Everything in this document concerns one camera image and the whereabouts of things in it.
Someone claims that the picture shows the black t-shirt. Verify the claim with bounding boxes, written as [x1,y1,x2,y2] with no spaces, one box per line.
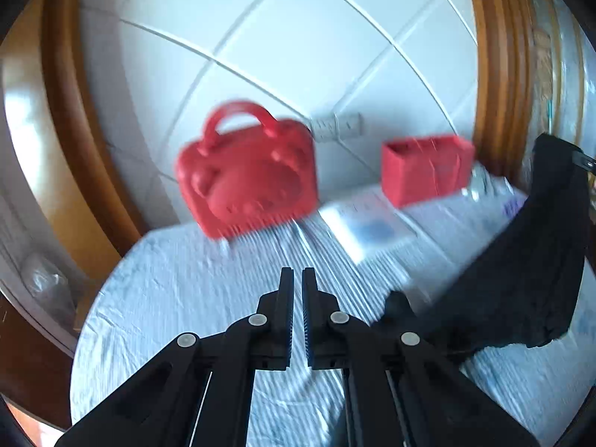
[375,134,589,355]

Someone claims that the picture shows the clear plastic document pouch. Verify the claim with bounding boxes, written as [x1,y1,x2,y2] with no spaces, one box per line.
[319,189,417,264]

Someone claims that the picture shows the red paper gift bag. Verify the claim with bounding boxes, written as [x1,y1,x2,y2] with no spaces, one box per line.
[381,135,475,208]

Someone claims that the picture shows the red bear suitcase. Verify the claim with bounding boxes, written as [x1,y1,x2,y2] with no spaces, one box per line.
[176,100,318,239]

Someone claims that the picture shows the white wall socket panel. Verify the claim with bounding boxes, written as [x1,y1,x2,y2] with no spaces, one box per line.
[307,113,364,142]

